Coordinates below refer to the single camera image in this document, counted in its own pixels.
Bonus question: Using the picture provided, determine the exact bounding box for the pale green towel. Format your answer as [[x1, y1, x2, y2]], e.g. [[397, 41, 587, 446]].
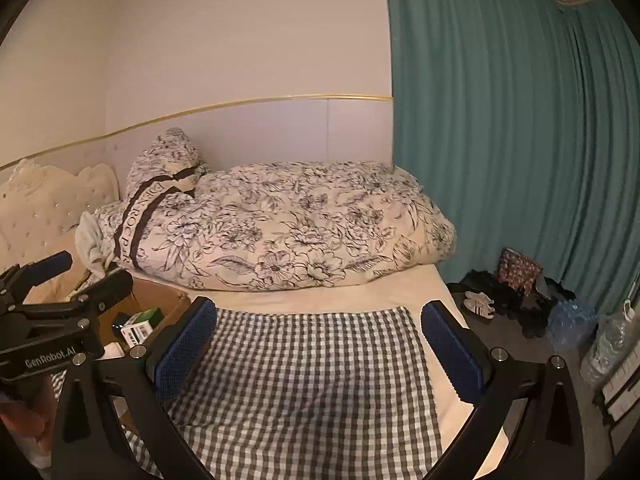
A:
[[75, 211, 118, 273]]

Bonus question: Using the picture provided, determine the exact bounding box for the person's left hand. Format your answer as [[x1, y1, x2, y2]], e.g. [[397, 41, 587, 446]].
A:
[[0, 390, 53, 468]]

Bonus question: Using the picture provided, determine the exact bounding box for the grey checked cloth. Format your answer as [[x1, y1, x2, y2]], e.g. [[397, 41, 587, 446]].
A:
[[50, 307, 443, 480]]

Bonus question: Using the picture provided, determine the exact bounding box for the patterned bag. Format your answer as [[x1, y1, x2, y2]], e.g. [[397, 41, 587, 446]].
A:
[[495, 247, 543, 296]]

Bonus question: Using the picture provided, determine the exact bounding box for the cream tufted headboard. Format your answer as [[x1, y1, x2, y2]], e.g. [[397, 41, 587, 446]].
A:
[[0, 159, 121, 306]]

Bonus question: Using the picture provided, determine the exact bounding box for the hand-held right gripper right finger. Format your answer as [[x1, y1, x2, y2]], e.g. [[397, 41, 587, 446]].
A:
[[420, 300, 588, 480]]

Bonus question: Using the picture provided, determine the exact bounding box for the large clear water bottle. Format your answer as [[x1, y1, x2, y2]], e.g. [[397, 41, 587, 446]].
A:
[[580, 305, 636, 386]]

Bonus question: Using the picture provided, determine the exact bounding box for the brown cardboard box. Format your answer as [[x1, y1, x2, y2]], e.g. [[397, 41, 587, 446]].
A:
[[22, 272, 193, 436]]

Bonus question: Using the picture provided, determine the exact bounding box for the teal curtain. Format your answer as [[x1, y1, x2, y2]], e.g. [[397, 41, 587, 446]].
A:
[[382, 0, 640, 321]]

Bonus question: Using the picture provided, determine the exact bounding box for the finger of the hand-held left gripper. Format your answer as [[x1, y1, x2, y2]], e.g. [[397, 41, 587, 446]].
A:
[[72, 269, 135, 311], [0, 251, 73, 301]]

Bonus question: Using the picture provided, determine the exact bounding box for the floral print duvet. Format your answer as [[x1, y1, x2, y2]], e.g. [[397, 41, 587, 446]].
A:
[[95, 128, 457, 292]]

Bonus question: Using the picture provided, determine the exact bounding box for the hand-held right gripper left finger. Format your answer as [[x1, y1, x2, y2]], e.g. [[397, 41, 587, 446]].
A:
[[50, 296, 218, 480]]

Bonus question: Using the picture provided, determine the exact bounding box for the green and white medicine box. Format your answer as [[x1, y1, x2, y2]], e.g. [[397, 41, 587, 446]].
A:
[[111, 309, 165, 348]]

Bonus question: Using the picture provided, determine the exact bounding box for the pack of water bottles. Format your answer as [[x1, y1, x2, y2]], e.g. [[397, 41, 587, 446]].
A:
[[546, 297, 598, 351]]

